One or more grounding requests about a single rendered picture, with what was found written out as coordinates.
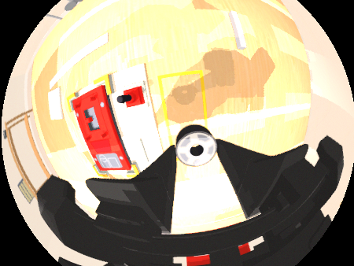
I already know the white flat square pad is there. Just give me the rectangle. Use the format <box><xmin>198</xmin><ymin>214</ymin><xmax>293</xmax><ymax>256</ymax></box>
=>
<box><xmin>48</xmin><ymin>87</ymin><xmax>63</xmax><ymax>120</ymax></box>

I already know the white rectangular bar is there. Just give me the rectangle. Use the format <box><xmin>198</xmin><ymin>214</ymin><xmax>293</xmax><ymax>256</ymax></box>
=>
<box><xmin>228</xmin><ymin>10</ymin><xmax>246</xmax><ymax>50</ymax></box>

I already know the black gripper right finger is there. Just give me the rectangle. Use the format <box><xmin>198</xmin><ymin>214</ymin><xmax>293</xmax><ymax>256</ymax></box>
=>
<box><xmin>216</xmin><ymin>139</ymin><xmax>309</xmax><ymax>220</ymax></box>

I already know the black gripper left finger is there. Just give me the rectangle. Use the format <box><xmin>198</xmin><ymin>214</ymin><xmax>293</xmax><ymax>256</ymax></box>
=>
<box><xmin>85</xmin><ymin>145</ymin><xmax>177</xmax><ymax>234</ymax></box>

